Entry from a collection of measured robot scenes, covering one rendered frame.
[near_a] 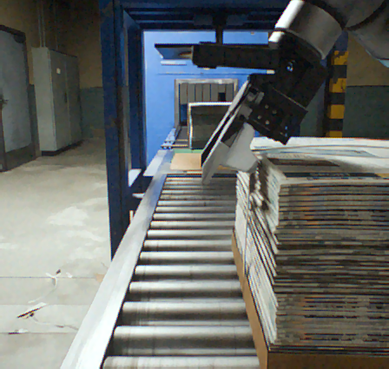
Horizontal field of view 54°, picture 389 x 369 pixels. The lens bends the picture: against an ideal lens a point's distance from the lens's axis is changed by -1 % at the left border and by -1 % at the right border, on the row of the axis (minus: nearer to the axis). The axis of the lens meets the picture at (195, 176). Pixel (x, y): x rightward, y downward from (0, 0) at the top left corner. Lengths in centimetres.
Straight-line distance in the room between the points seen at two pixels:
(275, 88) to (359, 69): 926
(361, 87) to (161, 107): 662
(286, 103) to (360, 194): 16
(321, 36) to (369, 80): 934
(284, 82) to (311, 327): 29
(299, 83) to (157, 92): 338
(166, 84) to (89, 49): 563
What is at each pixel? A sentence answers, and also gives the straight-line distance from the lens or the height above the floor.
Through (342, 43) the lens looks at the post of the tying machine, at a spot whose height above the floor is 131.
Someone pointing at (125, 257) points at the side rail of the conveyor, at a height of 80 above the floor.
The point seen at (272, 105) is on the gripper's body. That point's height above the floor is 110.
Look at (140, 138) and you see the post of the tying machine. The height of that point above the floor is 87.
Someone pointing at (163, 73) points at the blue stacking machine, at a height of 131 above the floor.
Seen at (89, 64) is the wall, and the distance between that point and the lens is 932.
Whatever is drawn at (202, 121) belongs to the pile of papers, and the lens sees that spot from 226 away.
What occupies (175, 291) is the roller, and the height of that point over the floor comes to 79.
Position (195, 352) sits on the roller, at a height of 78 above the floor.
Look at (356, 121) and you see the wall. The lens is 977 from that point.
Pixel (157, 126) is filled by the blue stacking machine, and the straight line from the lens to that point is 388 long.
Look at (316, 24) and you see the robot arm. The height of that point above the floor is 120.
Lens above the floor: 111
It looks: 12 degrees down
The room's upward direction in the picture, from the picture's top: straight up
